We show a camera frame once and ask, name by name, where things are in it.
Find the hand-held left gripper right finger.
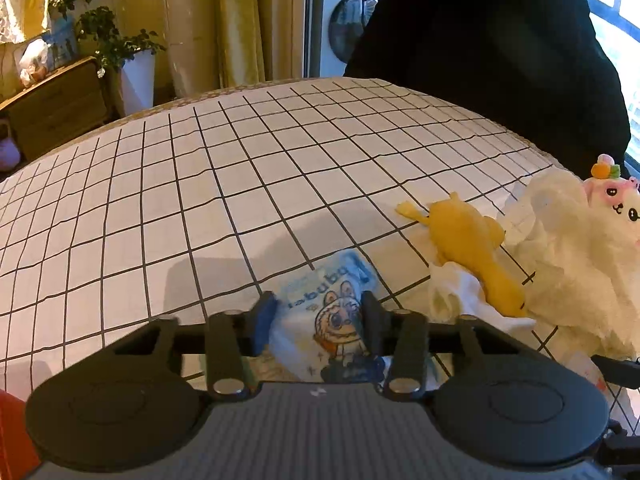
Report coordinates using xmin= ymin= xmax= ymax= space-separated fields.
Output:
xmin=360 ymin=290 xmax=526 ymax=401

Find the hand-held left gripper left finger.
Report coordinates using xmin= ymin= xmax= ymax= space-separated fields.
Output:
xmin=112 ymin=291 xmax=279 ymax=401

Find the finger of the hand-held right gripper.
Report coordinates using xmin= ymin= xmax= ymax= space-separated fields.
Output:
xmin=591 ymin=354 xmax=640 ymax=390

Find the printed white tissue packet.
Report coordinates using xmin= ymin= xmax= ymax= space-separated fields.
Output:
xmin=267 ymin=249 xmax=396 ymax=386

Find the white fluffy cloth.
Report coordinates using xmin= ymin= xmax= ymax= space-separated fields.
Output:
xmin=502 ymin=167 xmax=640 ymax=361

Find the yellow rubber toy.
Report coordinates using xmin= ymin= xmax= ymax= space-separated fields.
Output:
xmin=396 ymin=191 xmax=528 ymax=318

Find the red tin box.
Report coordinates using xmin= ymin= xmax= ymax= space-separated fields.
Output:
xmin=0 ymin=387 xmax=40 ymax=480

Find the small white cloth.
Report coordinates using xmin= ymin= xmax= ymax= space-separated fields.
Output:
xmin=427 ymin=260 xmax=538 ymax=333

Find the checked white tablecloth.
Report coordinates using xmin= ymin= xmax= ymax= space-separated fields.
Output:
xmin=0 ymin=77 xmax=640 ymax=411

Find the pink bunny plush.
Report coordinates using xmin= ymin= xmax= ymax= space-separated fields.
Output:
xmin=580 ymin=154 xmax=640 ymax=226

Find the white planter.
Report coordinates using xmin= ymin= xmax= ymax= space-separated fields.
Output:
xmin=120 ymin=50 xmax=157 ymax=117

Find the white washing machine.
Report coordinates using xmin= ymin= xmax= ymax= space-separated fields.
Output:
xmin=305 ymin=0 xmax=381 ymax=78

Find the wooden sideboard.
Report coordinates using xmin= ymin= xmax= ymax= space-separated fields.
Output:
xmin=0 ymin=56 xmax=113 ymax=161

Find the yellow curtain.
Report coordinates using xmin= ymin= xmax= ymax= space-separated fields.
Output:
xmin=215 ymin=0 xmax=313 ymax=88

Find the cream curtain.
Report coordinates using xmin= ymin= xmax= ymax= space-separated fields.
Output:
xmin=162 ymin=0 xmax=223 ymax=98

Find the person in black cloth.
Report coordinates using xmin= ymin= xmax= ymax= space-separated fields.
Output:
xmin=342 ymin=0 xmax=632 ymax=181

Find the purple kettlebell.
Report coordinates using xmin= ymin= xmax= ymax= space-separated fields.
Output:
xmin=0 ymin=120 xmax=22 ymax=171

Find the tall green houseplant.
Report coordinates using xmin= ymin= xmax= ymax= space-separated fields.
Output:
xmin=47 ymin=0 xmax=168 ymax=78

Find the white plastic bag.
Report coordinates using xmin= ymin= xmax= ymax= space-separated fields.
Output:
xmin=19 ymin=39 xmax=51 ymax=86

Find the large window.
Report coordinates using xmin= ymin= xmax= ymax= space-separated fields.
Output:
xmin=582 ymin=0 xmax=640 ymax=171

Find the cream draped sheet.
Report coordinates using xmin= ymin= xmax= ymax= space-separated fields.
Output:
xmin=0 ymin=0 xmax=53 ymax=46

